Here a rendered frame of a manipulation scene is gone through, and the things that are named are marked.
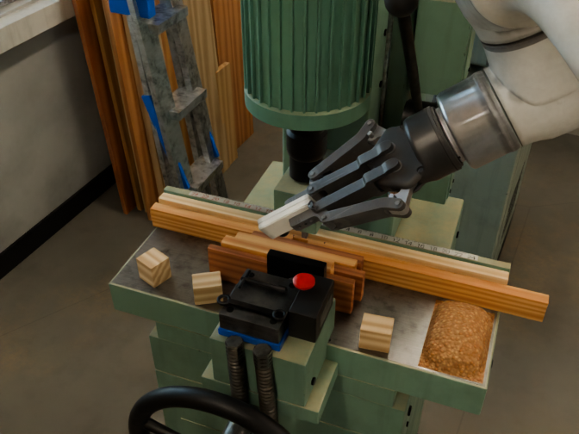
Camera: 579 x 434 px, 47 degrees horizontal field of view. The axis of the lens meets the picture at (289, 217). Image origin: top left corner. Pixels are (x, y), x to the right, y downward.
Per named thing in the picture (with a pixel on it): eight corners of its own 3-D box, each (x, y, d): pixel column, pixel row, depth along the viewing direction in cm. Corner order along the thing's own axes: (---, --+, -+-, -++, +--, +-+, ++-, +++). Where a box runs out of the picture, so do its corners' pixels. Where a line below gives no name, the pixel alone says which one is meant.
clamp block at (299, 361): (210, 379, 96) (205, 337, 90) (247, 315, 106) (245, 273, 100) (307, 409, 92) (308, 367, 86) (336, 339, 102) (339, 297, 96)
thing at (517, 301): (152, 226, 119) (149, 208, 116) (158, 220, 120) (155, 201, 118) (542, 322, 101) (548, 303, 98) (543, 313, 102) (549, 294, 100)
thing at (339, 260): (236, 262, 111) (234, 237, 108) (239, 256, 113) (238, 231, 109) (352, 292, 106) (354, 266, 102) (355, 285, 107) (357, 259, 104)
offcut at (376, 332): (357, 347, 97) (359, 329, 94) (362, 330, 99) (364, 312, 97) (389, 353, 96) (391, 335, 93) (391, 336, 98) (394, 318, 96)
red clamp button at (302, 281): (289, 288, 90) (289, 282, 89) (297, 274, 92) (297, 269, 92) (310, 294, 89) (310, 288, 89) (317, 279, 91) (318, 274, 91)
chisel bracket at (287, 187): (273, 233, 104) (272, 189, 99) (303, 184, 114) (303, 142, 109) (318, 244, 102) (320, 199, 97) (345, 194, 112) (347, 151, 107)
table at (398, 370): (78, 350, 104) (71, 324, 100) (172, 233, 127) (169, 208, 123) (471, 474, 87) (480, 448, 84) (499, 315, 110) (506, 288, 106)
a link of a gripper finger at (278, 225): (321, 209, 77) (322, 214, 77) (270, 234, 80) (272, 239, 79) (308, 198, 75) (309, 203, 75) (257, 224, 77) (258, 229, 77)
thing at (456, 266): (160, 220, 120) (158, 198, 117) (166, 213, 122) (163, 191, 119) (501, 303, 104) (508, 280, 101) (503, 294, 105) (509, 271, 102)
